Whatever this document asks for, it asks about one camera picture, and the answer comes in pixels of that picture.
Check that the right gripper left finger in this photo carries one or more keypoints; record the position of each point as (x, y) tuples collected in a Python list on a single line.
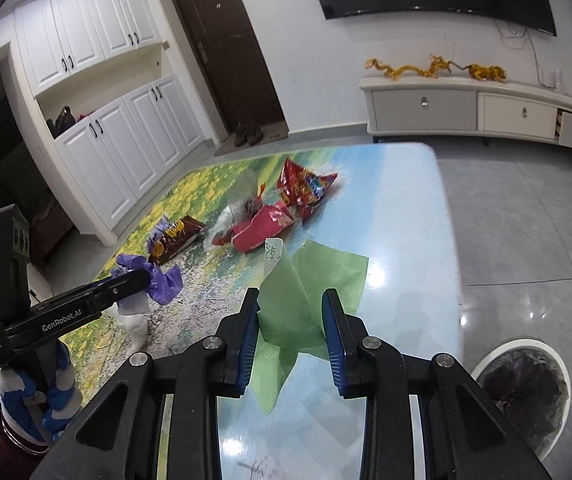
[(239, 333)]

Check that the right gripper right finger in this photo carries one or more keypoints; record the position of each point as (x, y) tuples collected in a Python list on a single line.
[(343, 335)]

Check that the green plastic bag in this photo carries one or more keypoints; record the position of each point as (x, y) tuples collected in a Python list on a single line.
[(290, 308)]

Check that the purple plastic bag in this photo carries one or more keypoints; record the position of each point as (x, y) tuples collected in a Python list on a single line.
[(163, 287)]

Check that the white tissue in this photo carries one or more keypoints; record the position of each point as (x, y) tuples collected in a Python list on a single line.
[(130, 313)]

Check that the pink red snack bag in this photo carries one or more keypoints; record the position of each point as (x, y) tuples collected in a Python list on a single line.
[(247, 234)]

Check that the brown yellow snack bag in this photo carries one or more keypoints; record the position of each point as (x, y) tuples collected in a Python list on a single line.
[(167, 238)]

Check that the clear white plastic bag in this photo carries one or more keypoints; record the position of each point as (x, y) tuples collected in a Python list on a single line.
[(243, 202)]

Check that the red colourful snack bag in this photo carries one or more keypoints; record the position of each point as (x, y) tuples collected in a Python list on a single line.
[(300, 189)]

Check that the white round trash bin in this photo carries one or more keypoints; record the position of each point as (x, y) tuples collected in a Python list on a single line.
[(520, 394)]

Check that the black trash bin liner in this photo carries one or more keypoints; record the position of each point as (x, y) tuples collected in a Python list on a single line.
[(525, 394)]

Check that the left blue white gloved hand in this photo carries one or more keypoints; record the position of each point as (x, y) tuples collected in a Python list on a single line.
[(33, 418)]

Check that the pair of dark shoes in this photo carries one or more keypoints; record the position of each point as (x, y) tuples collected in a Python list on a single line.
[(250, 134)]

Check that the brown door mat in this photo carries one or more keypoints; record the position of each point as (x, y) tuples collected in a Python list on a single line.
[(277, 131)]

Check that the white grey TV cabinet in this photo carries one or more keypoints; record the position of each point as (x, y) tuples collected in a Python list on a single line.
[(454, 106)]

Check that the long golden dragon ornament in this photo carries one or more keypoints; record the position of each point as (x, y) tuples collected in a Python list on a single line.
[(437, 65)]

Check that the small golden tiger ornament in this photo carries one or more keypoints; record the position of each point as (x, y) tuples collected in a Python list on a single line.
[(484, 73)]

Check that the dark brown entrance door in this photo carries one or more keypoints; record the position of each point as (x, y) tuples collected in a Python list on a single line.
[(230, 59)]

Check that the white shoe cabinet wall unit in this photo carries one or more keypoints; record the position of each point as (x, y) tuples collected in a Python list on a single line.
[(115, 119)]

